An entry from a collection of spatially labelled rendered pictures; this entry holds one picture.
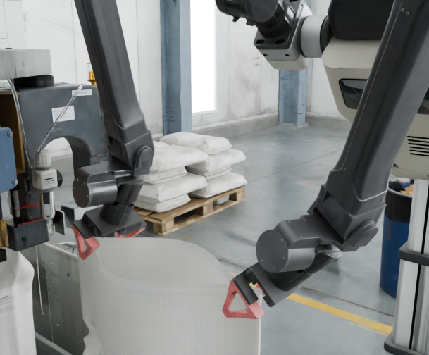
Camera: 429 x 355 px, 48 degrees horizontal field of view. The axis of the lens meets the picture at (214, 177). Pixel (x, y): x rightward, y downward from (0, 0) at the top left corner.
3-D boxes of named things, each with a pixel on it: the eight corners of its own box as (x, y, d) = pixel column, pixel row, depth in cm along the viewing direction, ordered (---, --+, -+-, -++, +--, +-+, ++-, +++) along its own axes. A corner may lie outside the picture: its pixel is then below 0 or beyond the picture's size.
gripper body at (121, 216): (81, 218, 95) (91, 189, 91) (121, 206, 102) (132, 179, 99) (101, 240, 92) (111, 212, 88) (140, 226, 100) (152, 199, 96)
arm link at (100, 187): (156, 146, 87) (127, 132, 93) (100, 152, 79) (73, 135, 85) (146, 206, 91) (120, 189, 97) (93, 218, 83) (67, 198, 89)
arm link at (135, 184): (151, 179, 91) (136, 160, 94) (121, 184, 86) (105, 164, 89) (140, 206, 95) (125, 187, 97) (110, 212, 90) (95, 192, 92)
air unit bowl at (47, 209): (58, 218, 101) (56, 189, 100) (46, 222, 99) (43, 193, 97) (50, 215, 103) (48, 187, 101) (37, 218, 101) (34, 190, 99)
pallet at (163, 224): (245, 200, 476) (245, 186, 472) (162, 236, 382) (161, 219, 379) (180, 187, 523) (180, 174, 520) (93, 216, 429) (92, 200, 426)
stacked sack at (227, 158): (249, 163, 468) (250, 148, 464) (205, 177, 416) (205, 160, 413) (213, 157, 494) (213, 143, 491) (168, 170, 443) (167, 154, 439)
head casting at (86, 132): (119, 195, 121) (113, 73, 113) (29, 222, 102) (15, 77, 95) (49, 177, 139) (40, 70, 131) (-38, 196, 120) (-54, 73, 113)
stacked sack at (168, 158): (212, 162, 418) (212, 146, 414) (158, 177, 367) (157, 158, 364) (176, 156, 443) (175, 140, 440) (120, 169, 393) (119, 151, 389)
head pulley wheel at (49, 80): (63, 86, 107) (62, 75, 107) (25, 89, 100) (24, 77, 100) (39, 84, 113) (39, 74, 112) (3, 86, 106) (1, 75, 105)
